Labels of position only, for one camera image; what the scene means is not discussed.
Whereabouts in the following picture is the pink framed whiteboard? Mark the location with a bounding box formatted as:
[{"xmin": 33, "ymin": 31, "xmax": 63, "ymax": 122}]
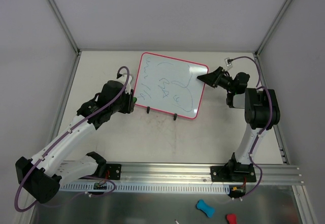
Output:
[{"xmin": 134, "ymin": 52, "xmax": 209, "ymax": 119}]

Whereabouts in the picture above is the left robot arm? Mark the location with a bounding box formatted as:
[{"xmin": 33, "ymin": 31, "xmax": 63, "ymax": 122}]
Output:
[{"xmin": 15, "ymin": 77, "xmax": 135, "ymax": 204}]

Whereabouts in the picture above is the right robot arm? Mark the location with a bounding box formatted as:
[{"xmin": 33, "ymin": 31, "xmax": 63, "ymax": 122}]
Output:
[{"xmin": 197, "ymin": 67, "xmax": 280, "ymax": 182}]

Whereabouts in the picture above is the blue eraser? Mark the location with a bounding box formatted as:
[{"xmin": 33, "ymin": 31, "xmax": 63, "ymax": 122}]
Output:
[{"xmin": 196, "ymin": 200, "xmax": 215, "ymax": 218}]

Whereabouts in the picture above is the red eraser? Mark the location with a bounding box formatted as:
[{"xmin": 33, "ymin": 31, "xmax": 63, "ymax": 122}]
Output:
[{"xmin": 226, "ymin": 214, "xmax": 237, "ymax": 224}]

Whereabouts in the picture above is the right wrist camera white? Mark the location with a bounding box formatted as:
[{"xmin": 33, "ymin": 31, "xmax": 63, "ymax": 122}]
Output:
[{"xmin": 224, "ymin": 57, "xmax": 233, "ymax": 71}]

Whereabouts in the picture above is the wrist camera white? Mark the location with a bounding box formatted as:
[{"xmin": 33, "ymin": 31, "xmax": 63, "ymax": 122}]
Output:
[
  {"xmin": 224, "ymin": 57, "xmax": 233, "ymax": 71},
  {"xmin": 119, "ymin": 73, "xmax": 134, "ymax": 94}
]

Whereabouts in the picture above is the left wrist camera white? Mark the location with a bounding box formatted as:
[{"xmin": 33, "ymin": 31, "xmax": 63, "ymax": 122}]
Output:
[{"xmin": 119, "ymin": 73, "xmax": 134, "ymax": 94}]

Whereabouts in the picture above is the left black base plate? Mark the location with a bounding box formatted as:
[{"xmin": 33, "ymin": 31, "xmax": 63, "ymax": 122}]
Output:
[{"xmin": 104, "ymin": 163, "xmax": 122, "ymax": 180}]

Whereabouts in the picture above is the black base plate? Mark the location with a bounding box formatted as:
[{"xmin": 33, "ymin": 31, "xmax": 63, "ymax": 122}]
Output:
[
  {"xmin": 210, "ymin": 164, "xmax": 256, "ymax": 183},
  {"xmin": 104, "ymin": 163, "xmax": 122, "ymax": 180}
]

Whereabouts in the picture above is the aluminium rail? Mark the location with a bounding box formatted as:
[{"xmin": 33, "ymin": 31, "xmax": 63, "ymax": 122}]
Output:
[{"xmin": 117, "ymin": 162, "xmax": 305, "ymax": 185}]

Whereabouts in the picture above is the white slotted cable duct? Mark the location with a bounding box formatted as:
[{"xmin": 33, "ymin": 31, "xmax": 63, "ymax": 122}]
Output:
[{"xmin": 60, "ymin": 181, "xmax": 230, "ymax": 195}]

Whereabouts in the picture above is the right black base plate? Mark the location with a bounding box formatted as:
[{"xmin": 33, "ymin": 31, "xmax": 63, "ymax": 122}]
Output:
[{"xmin": 210, "ymin": 164, "xmax": 256, "ymax": 183}]

